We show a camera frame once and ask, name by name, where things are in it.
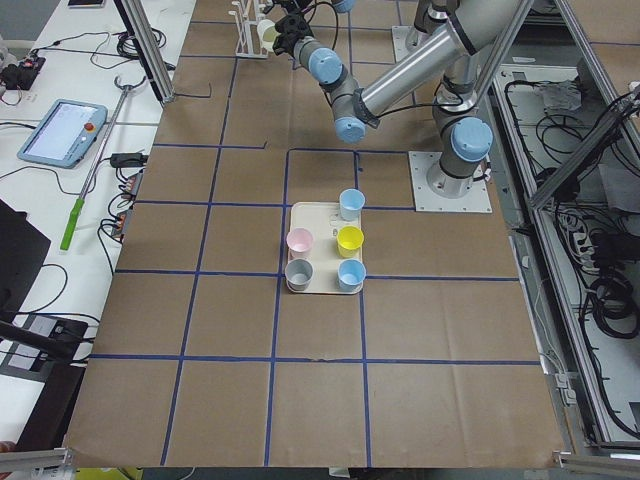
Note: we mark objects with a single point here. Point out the pink plastic cup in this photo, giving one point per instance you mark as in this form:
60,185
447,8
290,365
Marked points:
300,243

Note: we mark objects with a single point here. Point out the grey plastic cup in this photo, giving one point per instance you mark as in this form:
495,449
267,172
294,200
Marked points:
298,274

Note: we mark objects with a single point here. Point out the pale green white cup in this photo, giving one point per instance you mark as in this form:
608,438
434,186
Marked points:
267,34

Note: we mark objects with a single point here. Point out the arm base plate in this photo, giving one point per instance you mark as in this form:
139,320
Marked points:
436,192
405,40

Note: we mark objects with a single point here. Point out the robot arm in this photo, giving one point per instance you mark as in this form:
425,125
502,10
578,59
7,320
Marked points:
340,6
471,27

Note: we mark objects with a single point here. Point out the aluminium frame post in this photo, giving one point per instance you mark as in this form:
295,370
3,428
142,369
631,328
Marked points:
137,24

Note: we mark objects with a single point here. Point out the white wire cup rack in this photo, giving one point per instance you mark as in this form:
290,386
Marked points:
247,14

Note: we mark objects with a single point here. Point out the yellow plastic cup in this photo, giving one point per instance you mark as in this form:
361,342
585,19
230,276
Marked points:
349,239

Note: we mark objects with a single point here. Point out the cream plastic tray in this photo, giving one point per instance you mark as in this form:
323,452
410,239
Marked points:
323,220

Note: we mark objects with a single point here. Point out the reacher grabber tool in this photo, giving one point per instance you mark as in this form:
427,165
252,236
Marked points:
80,200

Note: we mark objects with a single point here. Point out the blue teach pendant tablet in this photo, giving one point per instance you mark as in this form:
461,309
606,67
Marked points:
65,134

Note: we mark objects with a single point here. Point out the light blue cup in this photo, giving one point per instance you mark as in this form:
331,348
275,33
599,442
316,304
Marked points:
351,275
351,202

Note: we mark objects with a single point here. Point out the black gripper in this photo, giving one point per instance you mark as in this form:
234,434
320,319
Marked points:
286,38

